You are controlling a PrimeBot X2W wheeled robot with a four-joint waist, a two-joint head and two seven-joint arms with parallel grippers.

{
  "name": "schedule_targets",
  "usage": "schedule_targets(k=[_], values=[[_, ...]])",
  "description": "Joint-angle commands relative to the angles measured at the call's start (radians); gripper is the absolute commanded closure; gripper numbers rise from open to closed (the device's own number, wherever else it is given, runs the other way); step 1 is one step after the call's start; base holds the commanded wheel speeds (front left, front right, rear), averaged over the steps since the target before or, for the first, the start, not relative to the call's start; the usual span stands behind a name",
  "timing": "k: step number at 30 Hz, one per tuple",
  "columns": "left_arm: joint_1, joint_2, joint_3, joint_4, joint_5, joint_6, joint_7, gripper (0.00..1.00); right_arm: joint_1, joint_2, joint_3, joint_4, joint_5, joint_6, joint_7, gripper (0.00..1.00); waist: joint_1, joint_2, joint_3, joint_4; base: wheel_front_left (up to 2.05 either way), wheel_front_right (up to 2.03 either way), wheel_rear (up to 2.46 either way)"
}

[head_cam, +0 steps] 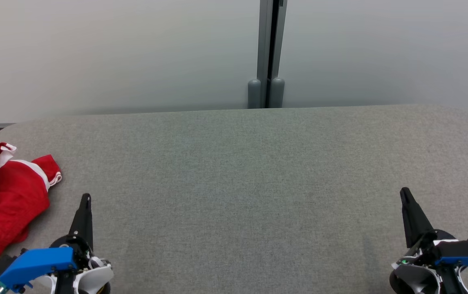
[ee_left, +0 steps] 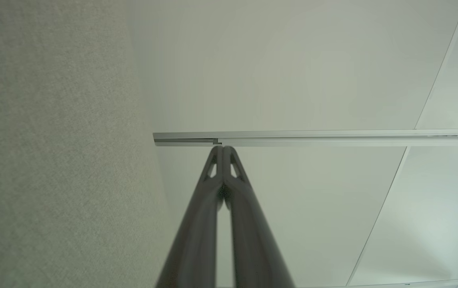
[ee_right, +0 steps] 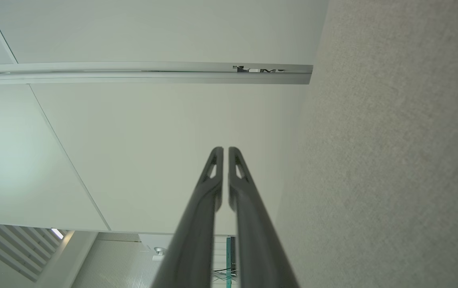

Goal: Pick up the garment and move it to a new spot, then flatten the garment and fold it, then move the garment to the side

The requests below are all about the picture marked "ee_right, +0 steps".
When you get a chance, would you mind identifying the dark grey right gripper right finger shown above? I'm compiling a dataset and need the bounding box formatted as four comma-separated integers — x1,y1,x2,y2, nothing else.
228,146,300,288

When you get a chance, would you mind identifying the white slatted louvre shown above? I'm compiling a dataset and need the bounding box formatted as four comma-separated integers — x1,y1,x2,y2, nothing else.
0,199,68,283

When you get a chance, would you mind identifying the grey metal partition post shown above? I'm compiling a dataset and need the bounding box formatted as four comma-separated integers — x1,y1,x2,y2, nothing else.
0,62,314,86

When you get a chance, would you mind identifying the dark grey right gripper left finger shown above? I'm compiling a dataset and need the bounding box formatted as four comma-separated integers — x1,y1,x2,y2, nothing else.
152,146,224,288

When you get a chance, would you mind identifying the teal metal upright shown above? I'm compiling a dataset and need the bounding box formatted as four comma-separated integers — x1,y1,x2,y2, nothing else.
226,236,237,288

